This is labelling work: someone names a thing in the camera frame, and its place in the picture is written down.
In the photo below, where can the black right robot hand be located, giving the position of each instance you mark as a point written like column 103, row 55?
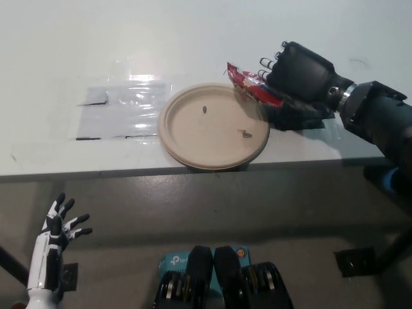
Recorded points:
column 305, row 74

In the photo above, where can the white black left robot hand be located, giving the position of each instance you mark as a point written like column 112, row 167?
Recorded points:
column 48, row 248

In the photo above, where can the red blue sunflower seed bag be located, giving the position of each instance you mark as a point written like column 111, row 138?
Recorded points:
column 248, row 82

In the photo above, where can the black floor plate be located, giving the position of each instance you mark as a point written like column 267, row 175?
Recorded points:
column 69, row 277
column 354, row 262

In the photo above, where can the beige paper plate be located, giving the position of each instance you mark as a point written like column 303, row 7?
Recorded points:
column 209, row 168
column 212, row 128

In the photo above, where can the black table leg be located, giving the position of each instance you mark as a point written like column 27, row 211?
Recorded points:
column 13, row 267
column 397, row 244

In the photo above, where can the teal cardboard router box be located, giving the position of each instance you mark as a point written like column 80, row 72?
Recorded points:
column 172, row 260

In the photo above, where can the black blue box under table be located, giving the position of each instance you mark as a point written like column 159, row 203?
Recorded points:
column 383, row 180

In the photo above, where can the clear plastic sheet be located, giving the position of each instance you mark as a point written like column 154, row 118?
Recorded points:
column 106, row 119

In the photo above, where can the clear plastic film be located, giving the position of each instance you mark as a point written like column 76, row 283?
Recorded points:
column 145, row 80

